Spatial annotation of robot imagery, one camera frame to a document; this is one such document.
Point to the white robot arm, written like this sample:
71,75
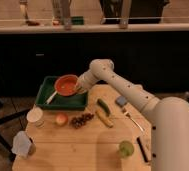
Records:
169,117

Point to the bunch of dark grapes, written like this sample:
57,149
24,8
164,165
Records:
80,121

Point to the green cup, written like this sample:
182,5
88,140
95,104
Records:
126,149

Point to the green cucumber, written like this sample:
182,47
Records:
104,106

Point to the green plastic tray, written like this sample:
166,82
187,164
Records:
75,102

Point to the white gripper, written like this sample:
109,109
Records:
81,85

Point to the white dish brush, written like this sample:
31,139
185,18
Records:
48,101

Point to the silver fork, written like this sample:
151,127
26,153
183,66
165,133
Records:
127,114

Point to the red bowl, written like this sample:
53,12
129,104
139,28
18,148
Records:
65,85

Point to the red apple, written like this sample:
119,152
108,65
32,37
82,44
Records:
61,119

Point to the blue sponge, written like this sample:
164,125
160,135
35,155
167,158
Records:
121,101

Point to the yellow banana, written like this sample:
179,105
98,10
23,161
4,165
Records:
104,119

